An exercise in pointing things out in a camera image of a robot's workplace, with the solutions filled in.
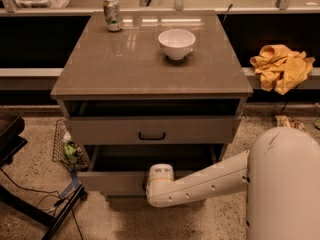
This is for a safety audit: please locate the grey drawer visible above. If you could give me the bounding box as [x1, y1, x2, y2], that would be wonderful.
[78, 144, 218, 198]
[65, 116, 241, 145]

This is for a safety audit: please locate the brown snack packet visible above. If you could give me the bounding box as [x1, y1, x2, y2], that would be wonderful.
[275, 115, 305, 132]

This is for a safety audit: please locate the black chair base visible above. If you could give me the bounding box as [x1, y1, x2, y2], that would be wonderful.
[0, 117, 89, 240]

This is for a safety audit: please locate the green snack bag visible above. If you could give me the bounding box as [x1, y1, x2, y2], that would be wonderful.
[64, 141, 78, 164]

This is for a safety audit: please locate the grey drawer cabinet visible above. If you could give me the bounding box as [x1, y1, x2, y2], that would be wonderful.
[50, 10, 254, 202]

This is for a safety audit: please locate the black floor cable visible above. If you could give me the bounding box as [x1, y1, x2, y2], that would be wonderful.
[0, 167, 84, 240]

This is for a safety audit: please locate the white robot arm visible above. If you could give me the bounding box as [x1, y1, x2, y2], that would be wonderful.
[146, 127, 320, 240]

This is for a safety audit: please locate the blue tape strip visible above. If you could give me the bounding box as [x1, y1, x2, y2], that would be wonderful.
[60, 171, 80, 198]

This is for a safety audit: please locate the yellow crumpled cloth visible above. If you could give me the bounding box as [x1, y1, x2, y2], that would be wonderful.
[250, 44, 315, 95]

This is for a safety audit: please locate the wire mesh basket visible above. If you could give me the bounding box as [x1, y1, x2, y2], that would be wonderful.
[52, 119, 88, 171]

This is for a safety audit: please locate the green white soda can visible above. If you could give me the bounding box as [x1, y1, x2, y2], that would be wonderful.
[103, 0, 123, 32]

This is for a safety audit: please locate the white ceramic bowl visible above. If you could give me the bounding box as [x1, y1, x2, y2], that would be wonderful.
[158, 29, 196, 60]

